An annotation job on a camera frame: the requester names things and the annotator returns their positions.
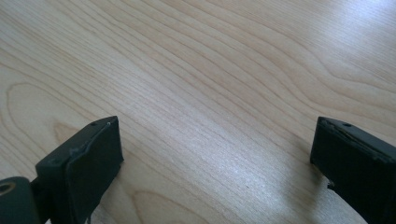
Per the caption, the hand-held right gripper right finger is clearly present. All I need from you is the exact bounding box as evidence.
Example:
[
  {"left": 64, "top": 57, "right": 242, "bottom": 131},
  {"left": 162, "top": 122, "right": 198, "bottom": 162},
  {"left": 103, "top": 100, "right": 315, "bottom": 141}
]
[{"left": 309, "top": 116, "right": 396, "bottom": 224}]

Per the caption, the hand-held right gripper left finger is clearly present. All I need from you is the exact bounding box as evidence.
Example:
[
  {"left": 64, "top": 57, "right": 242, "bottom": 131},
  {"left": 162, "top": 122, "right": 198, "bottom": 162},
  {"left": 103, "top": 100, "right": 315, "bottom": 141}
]
[{"left": 35, "top": 115, "right": 124, "bottom": 224}]

